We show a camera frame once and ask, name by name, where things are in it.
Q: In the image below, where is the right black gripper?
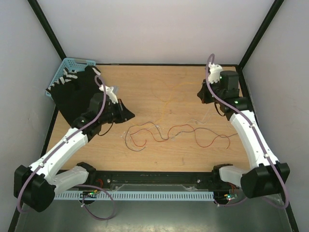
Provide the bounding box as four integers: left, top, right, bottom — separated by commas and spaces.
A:
197, 77, 225, 104

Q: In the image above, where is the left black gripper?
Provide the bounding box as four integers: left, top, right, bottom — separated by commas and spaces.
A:
100, 99, 135, 125

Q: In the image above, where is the white wire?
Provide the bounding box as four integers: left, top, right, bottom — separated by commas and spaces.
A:
126, 118, 218, 151

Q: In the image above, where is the yellow wire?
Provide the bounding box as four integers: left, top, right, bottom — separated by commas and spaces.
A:
152, 82, 203, 124

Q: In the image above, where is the red wire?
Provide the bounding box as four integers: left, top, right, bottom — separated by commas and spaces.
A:
129, 124, 231, 150

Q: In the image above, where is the dark purple wire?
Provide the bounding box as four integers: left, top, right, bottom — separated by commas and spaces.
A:
124, 122, 239, 152

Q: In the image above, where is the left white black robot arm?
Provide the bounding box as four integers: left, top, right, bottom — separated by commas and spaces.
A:
14, 93, 135, 212

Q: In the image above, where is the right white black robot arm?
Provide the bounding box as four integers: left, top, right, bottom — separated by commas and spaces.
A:
197, 69, 290, 201

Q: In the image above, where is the black striped cloth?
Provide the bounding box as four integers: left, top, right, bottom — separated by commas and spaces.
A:
46, 65, 109, 129

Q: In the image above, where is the light blue plastic basket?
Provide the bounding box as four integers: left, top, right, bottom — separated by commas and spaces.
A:
45, 57, 97, 100

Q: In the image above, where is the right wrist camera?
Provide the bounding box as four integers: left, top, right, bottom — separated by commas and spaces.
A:
208, 63, 223, 84

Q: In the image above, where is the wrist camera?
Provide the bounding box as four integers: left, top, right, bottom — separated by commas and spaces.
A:
105, 86, 119, 104
208, 63, 223, 84

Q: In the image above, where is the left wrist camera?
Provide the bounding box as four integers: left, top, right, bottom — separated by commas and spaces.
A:
105, 86, 119, 104

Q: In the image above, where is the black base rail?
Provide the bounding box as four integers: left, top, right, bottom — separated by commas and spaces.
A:
95, 171, 236, 191

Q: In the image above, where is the light blue slotted cable duct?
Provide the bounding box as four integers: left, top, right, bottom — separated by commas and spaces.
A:
55, 190, 213, 201

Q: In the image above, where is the black enclosure frame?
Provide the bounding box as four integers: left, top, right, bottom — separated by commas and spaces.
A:
7, 0, 300, 232

